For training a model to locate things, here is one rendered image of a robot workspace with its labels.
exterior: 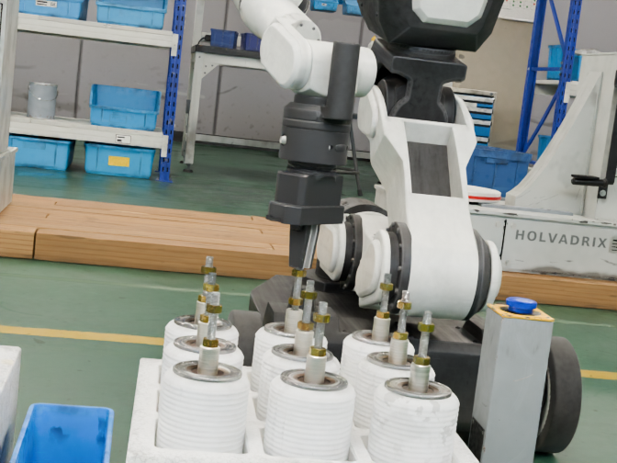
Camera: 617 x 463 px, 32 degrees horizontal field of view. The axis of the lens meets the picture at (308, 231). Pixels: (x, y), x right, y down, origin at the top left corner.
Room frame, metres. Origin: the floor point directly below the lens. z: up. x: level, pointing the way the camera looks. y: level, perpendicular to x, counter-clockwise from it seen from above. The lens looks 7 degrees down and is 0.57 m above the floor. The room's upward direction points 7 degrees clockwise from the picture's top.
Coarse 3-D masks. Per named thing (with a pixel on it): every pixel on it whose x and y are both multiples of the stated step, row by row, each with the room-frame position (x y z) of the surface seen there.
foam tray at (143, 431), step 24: (144, 360) 1.44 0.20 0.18; (144, 384) 1.32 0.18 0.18; (144, 408) 1.23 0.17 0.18; (144, 432) 1.14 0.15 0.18; (264, 432) 1.21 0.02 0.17; (360, 432) 1.23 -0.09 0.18; (144, 456) 1.07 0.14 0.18; (168, 456) 1.08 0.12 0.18; (192, 456) 1.09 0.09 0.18; (216, 456) 1.09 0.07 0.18; (240, 456) 1.10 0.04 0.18; (264, 456) 1.11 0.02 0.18; (360, 456) 1.15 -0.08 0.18; (456, 456) 1.19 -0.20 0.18
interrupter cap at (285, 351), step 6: (276, 348) 1.29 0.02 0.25; (282, 348) 1.29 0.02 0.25; (288, 348) 1.30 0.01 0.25; (276, 354) 1.26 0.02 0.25; (282, 354) 1.26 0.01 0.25; (288, 354) 1.27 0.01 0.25; (330, 354) 1.29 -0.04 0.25; (294, 360) 1.25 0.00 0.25; (300, 360) 1.25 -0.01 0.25; (306, 360) 1.25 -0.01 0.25; (330, 360) 1.27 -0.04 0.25
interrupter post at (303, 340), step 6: (300, 330) 1.29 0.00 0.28; (300, 336) 1.28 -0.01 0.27; (306, 336) 1.28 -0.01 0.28; (312, 336) 1.28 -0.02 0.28; (300, 342) 1.28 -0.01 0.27; (306, 342) 1.28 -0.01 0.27; (312, 342) 1.29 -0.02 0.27; (294, 348) 1.28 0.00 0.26; (300, 348) 1.28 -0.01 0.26; (306, 348) 1.28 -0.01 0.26; (294, 354) 1.28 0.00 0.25; (300, 354) 1.28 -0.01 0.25; (306, 354) 1.28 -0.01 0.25
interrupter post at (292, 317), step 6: (288, 312) 1.40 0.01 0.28; (294, 312) 1.39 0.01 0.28; (300, 312) 1.40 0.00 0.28; (288, 318) 1.40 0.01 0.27; (294, 318) 1.39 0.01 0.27; (300, 318) 1.40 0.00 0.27; (288, 324) 1.39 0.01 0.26; (294, 324) 1.39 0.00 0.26; (288, 330) 1.39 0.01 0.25; (294, 330) 1.39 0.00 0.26
